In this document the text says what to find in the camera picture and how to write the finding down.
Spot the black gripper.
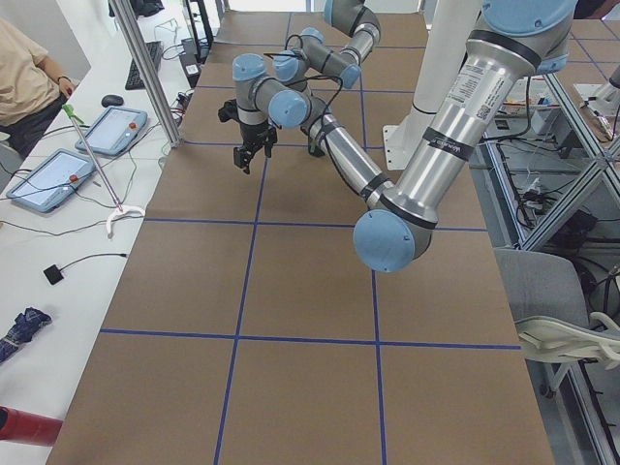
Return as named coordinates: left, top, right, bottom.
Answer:
left=233, top=121, right=277, bottom=174

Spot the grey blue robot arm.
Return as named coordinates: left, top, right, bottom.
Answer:
left=218, top=1, right=575, bottom=272
left=218, top=1, right=381, bottom=173

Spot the black mesh pen holder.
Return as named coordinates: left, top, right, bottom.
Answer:
left=308, top=128, right=326, bottom=158

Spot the upper teach pendant tablet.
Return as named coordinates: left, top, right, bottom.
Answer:
left=84, top=106, right=147, bottom=156

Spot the teach pendant tablet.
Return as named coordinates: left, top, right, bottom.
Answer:
left=7, top=149, right=95, bottom=213
left=84, top=106, right=147, bottom=156

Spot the reacher grabber stick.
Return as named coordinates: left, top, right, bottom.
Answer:
left=62, top=104, right=145, bottom=239

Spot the black keyboard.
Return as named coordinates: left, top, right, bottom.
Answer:
left=124, top=41, right=164, bottom=91

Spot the black computer mouse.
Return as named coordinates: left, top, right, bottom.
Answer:
left=101, top=94, right=124, bottom=108

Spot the lower teach pendant tablet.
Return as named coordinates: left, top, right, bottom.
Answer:
left=7, top=149, right=95, bottom=213

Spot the seated person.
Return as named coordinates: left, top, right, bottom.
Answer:
left=1, top=19, right=77, bottom=158

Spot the small black puck device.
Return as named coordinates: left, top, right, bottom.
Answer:
left=43, top=264, right=64, bottom=285

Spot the folded blue umbrella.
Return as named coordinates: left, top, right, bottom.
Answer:
left=1, top=307, right=52, bottom=363

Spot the grey office chair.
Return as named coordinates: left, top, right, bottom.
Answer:
left=494, top=248, right=619, bottom=398

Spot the red cylinder bottle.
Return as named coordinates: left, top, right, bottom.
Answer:
left=1, top=406, right=63, bottom=447

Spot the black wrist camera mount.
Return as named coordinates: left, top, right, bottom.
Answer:
left=218, top=99, right=239, bottom=123

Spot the aluminium frame post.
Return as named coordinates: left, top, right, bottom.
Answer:
left=109, top=0, right=181, bottom=148

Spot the aluminium frame rack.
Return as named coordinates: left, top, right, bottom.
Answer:
left=470, top=77, right=619, bottom=464

